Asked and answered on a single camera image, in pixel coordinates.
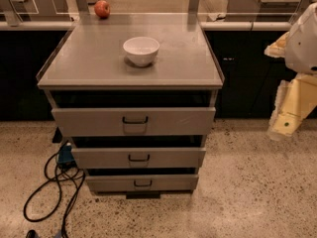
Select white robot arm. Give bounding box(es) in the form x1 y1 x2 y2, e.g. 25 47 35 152
264 3 317 141

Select steel background table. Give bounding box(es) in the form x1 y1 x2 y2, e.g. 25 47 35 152
225 0 314 22

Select red apple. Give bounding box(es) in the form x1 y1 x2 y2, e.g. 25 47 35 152
94 0 110 19

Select grey bottom drawer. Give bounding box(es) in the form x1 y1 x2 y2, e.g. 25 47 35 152
86 175 199 192

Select white counter rail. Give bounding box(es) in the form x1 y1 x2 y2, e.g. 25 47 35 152
0 22 292 31

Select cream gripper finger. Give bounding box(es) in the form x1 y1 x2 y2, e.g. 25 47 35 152
264 32 289 59
267 73 317 141

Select grey metal drawer cabinet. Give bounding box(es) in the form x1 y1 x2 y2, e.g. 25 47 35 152
36 13 226 200

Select blue power adapter box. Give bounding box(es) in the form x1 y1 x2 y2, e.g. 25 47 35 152
56 143 74 166

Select white ceramic bowl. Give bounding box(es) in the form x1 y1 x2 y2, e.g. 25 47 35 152
123 37 159 66

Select grey top drawer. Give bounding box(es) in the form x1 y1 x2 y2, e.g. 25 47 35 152
53 107 215 137

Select black shoe tip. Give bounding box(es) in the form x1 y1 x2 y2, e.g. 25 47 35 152
26 230 40 238

